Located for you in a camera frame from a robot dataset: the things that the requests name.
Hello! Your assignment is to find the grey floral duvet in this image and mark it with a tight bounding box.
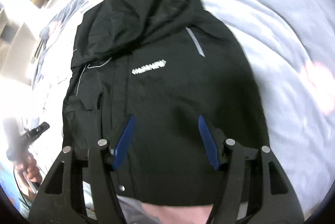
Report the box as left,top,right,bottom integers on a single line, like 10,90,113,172
28,0,334,223

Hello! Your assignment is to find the person's left hand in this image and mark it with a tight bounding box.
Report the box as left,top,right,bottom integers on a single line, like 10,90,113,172
15,153,42,185

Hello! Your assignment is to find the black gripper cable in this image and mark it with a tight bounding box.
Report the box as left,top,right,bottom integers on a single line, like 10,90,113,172
12,163,43,212

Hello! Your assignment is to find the black jacket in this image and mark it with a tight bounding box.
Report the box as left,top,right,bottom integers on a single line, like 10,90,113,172
62,0,269,206

